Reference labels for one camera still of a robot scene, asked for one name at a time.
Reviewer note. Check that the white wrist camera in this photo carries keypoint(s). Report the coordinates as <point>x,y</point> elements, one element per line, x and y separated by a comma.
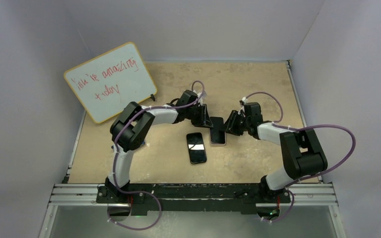
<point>201,96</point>
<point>242,103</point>

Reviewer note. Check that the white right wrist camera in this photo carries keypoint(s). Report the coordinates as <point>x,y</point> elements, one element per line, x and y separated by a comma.
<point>242,103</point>

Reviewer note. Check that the black smartphone white edge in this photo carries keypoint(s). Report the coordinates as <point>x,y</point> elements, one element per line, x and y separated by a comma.
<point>195,146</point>

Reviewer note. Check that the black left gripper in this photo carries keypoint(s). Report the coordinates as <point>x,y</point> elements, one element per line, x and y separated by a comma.
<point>203,120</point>

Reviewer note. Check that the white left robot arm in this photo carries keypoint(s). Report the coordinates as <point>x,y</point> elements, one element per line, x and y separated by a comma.
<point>131,127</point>

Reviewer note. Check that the yellow framed whiteboard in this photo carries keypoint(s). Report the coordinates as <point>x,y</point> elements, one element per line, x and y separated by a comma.
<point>105,84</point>

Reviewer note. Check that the clear phone case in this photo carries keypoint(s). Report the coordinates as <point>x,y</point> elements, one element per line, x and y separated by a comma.
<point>217,137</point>

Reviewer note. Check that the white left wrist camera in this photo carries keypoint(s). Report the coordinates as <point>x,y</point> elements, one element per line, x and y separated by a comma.
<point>201,96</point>

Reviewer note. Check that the black phone case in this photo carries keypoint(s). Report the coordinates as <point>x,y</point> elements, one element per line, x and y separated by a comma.
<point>196,148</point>

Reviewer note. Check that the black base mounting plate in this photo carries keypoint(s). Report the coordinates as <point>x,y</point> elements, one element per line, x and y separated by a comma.
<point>244,198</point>

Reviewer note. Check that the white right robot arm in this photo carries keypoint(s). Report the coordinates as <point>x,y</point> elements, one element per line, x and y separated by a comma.
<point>302,153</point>

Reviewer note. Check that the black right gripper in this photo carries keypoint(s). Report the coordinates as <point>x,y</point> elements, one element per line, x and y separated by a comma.
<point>230,124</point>

